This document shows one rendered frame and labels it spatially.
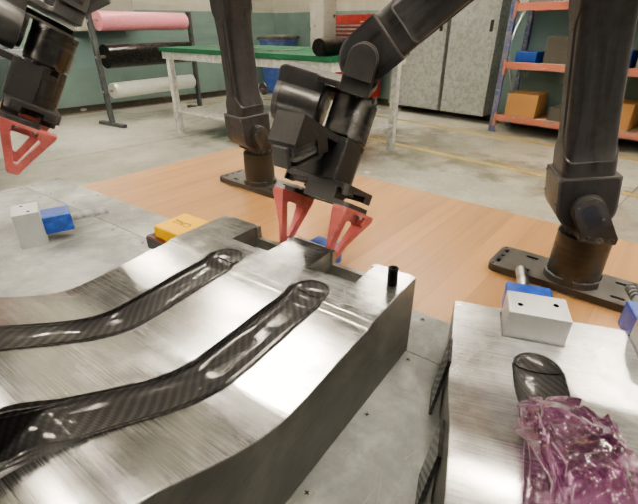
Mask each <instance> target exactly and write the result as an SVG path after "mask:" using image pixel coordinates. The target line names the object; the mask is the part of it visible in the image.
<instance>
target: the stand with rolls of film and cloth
mask: <svg viewBox="0 0 638 504"><path fill-rule="evenodd" d="M185 13H186V14H184V13H165V12H129V11H95V12H93V13H92V15H91V13H90V14H88V15H85V18H86V22H87V27H88V31H89V35H90V40H91V44H92V48H93V53H94V57H95V62H96V66H97V70H98V75H99V79H100V83H101V88H102V92H103V97H104V101H105V105H106V110H107V114H108V118H109V121H105V120H100V121H99V124H102V125H107V126H112V127H118V128H123V129H124V128H128V127H127V124H121V123H116V122H115V119H114V114H113V110H112V105H111V101H110V96H109V94H110V95H111V97H112V98H114V99H117V98H124V97H131V96H138V95H145V94H152V93H159V92H166V91H171V89H170V82H169V77H161V78H152V79H143V80H133V81H124V82H115V83H110V84H109V85H108V87H107V83H106V78H105V74H104V69H103V66H104V67H105V68H108V69H110V68H122V67H134V66H146V65H158V64H167V63H166V59H163V58H162V52H161V51H159V50H158V47H175V46H195V43H194V35H193V27H192V19H191V12H185ZM94 26H95V28H96V29H97V30H99V31H118V30H186V29H187V28H188V36H189V42H187V41H182V42H153V43H125V44H102V45H100V46H99V47H98V42H97V38H96V33H95V29H94ZM192 66H193V74H194V76H193V75H192V74H188V75H179V76H176V78H177V85H178V90H180V89H187V88H194V87H195V90H196V97H197V105H187V108H190V107H197V106H202V99H201V91H200V83H199V75H198V67H197V61H192Z"/></svg>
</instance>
